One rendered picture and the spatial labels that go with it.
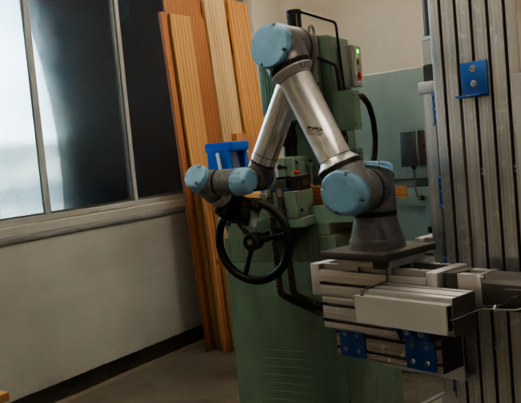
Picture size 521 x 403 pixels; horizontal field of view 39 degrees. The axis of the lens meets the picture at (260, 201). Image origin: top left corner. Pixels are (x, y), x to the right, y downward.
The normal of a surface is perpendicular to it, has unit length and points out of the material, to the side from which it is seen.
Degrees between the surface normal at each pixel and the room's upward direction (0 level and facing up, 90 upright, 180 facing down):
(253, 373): 90
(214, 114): 87
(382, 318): 90
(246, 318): 90
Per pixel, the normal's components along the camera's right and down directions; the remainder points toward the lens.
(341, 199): -0.46, 0.22
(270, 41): -0.57, -0.01
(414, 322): -0.74, 0.11
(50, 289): 0.84, -0.04
